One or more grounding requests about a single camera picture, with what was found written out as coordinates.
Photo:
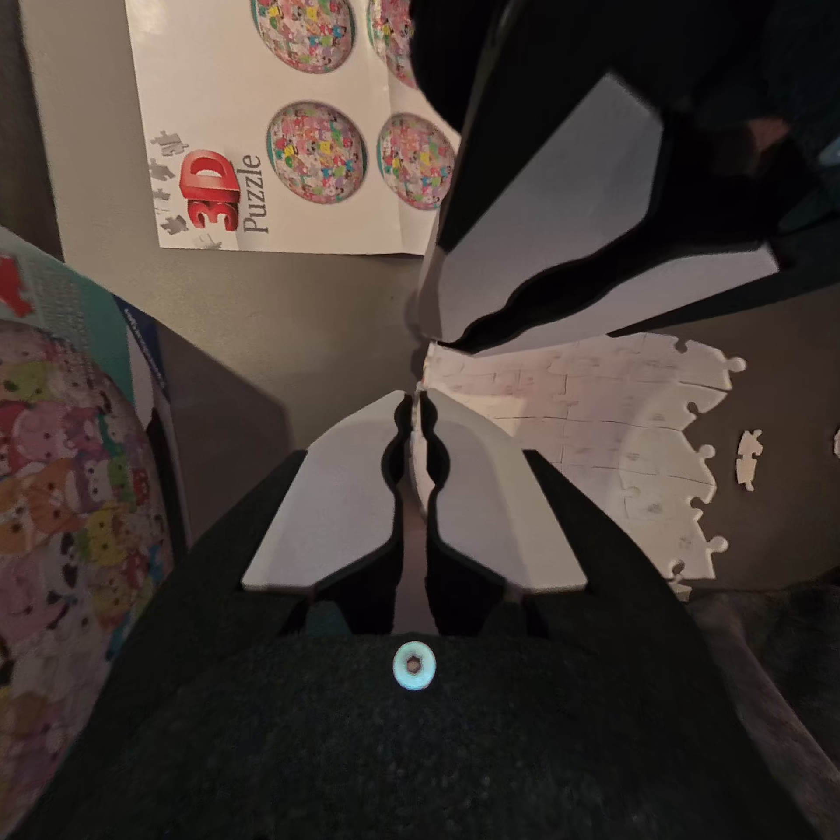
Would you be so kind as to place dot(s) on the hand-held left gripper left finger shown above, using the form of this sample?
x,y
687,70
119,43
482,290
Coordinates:
x,y
322,519

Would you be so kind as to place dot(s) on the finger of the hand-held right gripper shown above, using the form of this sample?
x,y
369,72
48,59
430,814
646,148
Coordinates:
x,y
565,184
656,282

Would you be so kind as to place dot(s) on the partly built white puzzle ball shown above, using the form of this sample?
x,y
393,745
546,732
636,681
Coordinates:
x,y
617,420

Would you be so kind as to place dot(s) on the colourful puzzle ball box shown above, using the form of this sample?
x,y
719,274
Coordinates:
x,y
66,525

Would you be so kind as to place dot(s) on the person's dark clothing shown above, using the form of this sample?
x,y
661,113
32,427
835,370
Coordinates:
x,y
775,709

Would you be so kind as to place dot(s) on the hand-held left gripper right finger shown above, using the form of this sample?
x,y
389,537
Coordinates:
x,y
512,519

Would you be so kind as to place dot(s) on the printed instruction sheet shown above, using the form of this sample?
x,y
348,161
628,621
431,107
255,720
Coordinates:
x,y
210,118

